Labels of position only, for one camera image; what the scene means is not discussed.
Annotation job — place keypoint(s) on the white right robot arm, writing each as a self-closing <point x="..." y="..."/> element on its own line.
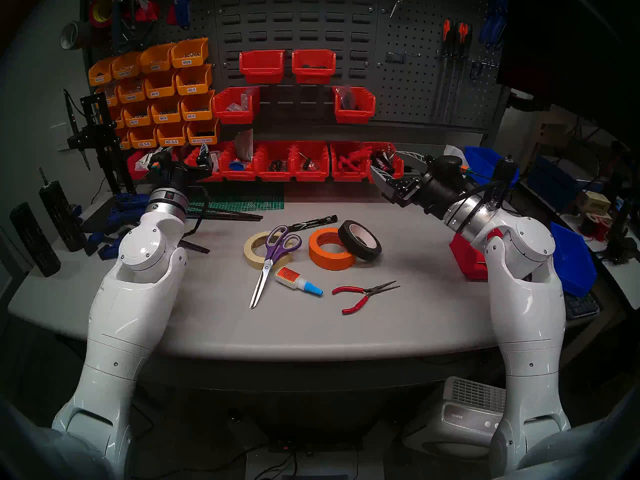
<point x="525" y="304"/>

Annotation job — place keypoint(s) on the black bar clamp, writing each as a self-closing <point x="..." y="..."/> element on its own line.
<point x="125" y="34"/>

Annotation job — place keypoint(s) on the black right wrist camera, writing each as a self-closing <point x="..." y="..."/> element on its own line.
<point x="447" y="168"/>

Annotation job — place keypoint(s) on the black tripod rods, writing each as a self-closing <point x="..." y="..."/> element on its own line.
<point x="235" y="215"/>

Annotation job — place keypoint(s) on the black computer keyboard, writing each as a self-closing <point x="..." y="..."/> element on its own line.
<point x="582" y="306"/>

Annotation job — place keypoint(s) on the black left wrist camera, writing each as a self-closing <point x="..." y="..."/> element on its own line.
<point x="162" y="166"/>

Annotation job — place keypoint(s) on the beige masking tape roll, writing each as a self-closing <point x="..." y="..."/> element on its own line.
<point x="250" y="254"/>

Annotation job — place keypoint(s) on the red yellow tape roll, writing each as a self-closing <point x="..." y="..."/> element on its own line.
<point x="95" y="9"/>

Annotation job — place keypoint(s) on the small cardboard box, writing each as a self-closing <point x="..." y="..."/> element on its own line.
<point x="595" y="204"/>

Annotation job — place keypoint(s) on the black tape roll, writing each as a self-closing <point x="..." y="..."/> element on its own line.
<point x="372" y="252"/>

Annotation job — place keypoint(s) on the black power strip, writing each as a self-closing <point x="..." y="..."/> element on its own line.
<point x="320" y="444"/>

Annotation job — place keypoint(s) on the orange tape roll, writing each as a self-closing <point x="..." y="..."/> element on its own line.
<point x="320" y="256"/>

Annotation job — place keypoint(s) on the white Coway air purifier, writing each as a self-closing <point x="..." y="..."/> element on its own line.
<point x="460" y="419"/>

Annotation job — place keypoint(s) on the green cutting mat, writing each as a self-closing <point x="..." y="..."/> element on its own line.
<point x="245" y="202"/>

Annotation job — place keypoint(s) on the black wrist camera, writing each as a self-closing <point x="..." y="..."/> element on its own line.
<point x="447" y="168"/>
<point x="162" y="166"/>

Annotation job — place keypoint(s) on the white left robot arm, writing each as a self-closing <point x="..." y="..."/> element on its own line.
<point x="130" y="304"/>

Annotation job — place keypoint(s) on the grey pegboard back panel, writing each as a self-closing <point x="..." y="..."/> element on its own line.
<point x="325" y="29"/>

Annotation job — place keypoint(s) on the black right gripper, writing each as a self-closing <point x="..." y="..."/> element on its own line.
<point x="435" y="196"/>

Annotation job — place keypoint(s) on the glue bottle with blue cap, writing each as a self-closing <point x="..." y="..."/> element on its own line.
<point x="289" y="277"/>

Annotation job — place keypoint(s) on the black metal fixture stand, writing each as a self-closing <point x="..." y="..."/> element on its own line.
<point x="100" y="134"/>

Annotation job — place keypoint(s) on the black computer monitor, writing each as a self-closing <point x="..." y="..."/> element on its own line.
<point x="575" y="34"/>

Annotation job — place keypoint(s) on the white side table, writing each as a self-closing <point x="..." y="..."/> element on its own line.
<point x="627" y="284"/>

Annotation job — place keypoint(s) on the small blue plastic part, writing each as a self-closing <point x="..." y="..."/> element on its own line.
<point x="237" y="165"/>

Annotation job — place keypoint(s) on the black marker pen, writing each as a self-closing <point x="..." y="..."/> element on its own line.
<point x="315" y="223"/>

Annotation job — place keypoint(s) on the grey duct tape roll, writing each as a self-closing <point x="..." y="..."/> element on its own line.
<point x="80" y="34"/>

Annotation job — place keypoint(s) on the small silver scissors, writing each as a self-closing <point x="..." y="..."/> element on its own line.
<point x="398" y="1"/>

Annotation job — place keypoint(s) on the clear plastic parts bag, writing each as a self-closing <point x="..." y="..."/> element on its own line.
<point x="240" y="104"/>
<point x="347" y="98"/>

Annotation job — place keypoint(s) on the dark blue storage bin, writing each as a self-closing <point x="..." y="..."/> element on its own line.
<point x="550" y="184"/>

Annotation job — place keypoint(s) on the blue plastic storage bin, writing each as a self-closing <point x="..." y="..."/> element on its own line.
<point x="575" y="264"/>
<point x="482" y="156"/>

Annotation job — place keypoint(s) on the pile of blue clamps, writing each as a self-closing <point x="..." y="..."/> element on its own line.
<point x="127" y="204"/>

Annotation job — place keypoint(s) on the yellow plastic parts bin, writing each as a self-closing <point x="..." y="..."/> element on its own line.
<point x="118" y="118"/>
<point x="171" y="135"/>
<point x="156" y="59"/>
<point x="131" y="91"/>
<point x="189" y="53"/>
<point x="143" y="139"/>
<point x="137" y="115"/>
<point x="202" y="133"/>
<point x="193" y="80"/>
<point x="160" y="86"/>
<point x="125" y="141"/>
<point x="197" y="106"/>
<point x="166" y="111"/>
<point x="125" y="66"/>
<point x="100" y="74"/>
<point x="111" y="96"/>

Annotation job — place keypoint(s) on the red plastic storage bin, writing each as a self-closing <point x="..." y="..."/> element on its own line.
<point x="397" y="168"/>
<point x="215" y="177"/>
<point x="237" y="176"/>
<point x="313" y="74"/>
<point x="347" y="176"/>
<point x="274" y="176"/>
<point x="235" y="115"/>
<point x="310" y="176"/>
<point x="465" y="259"/>
<point x="261" y="66"/>
<point x="353" y="116"/>
<point x="134" y="166"/>

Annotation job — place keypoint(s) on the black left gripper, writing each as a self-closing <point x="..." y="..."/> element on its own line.
<point x="182" y="174"/>

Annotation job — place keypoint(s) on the black carabiner hook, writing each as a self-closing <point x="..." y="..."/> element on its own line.
<point x="474" y="70"/>

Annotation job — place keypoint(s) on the black desktop device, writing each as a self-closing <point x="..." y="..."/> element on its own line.
<point x="620" y="244"/>

